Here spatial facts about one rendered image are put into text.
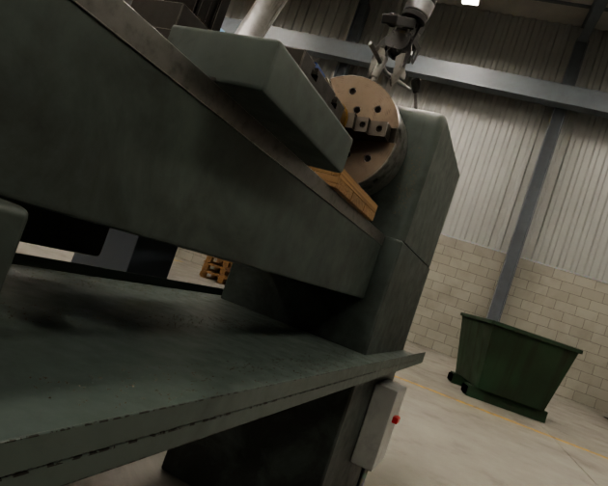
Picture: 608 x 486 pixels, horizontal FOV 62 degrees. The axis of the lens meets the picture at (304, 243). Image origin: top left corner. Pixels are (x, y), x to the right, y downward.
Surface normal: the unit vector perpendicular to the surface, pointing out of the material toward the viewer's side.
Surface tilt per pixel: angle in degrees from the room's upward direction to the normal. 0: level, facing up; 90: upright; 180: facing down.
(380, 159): 90
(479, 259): 90
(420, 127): 90
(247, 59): 90
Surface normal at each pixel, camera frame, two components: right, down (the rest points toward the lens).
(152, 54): 0.88, 0.28
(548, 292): -0.25, -0.14
